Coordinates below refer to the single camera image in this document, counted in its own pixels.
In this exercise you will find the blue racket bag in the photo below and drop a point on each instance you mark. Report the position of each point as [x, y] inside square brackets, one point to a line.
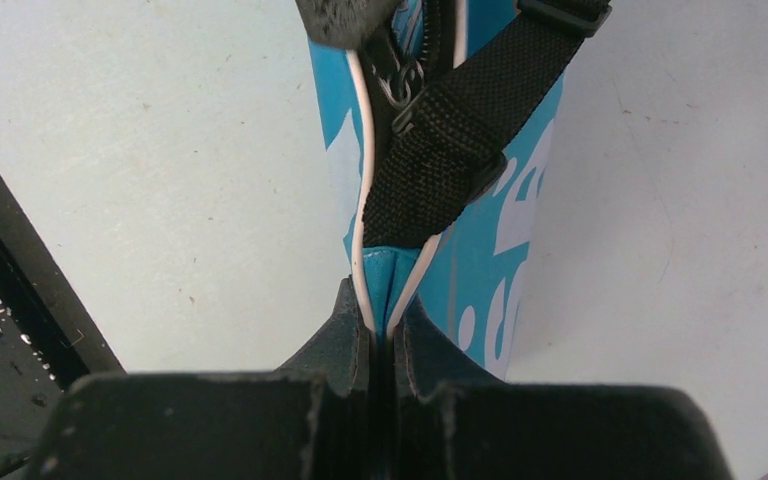
[437, 131]

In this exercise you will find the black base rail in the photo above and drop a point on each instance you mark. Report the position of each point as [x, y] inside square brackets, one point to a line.
[48, 340]

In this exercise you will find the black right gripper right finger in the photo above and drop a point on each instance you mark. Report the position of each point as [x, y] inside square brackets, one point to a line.
[458, 421]

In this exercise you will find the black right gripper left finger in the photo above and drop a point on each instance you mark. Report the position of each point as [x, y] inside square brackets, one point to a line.
[306, 419]

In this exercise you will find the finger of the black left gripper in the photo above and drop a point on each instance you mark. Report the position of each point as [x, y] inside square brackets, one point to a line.
[344, 24]

